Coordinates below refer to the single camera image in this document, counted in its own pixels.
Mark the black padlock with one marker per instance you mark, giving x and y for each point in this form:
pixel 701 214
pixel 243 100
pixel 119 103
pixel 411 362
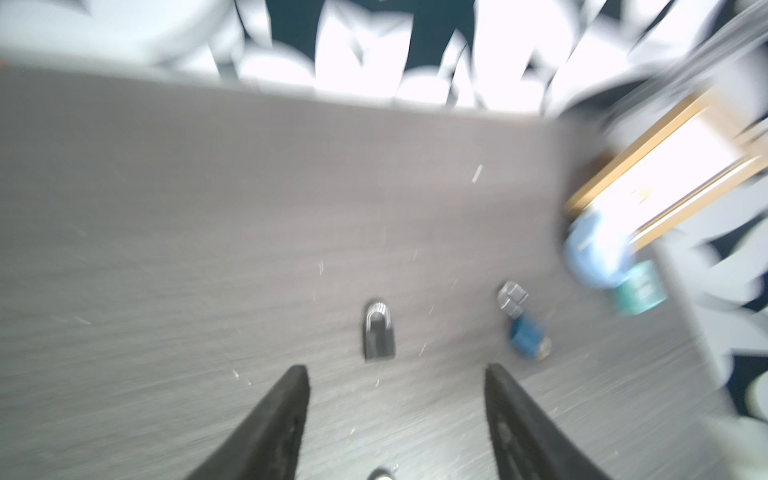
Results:
pixel 378 333

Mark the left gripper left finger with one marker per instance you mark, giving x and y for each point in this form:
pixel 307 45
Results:
pixel 266 444

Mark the blue round alarm clock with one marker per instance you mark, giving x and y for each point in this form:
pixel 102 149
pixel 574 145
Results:
pixel 598 251

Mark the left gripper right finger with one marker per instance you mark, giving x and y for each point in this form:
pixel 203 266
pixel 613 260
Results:
pixel 527 444

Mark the green square alarm clock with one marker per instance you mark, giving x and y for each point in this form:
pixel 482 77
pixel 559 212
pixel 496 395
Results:
pixel 641 291

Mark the blue padlock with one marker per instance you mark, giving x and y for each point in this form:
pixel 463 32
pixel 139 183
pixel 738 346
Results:
pixel 526 335

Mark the wooden picture frame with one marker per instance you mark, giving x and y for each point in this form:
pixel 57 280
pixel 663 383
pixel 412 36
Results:
pixel 693 155

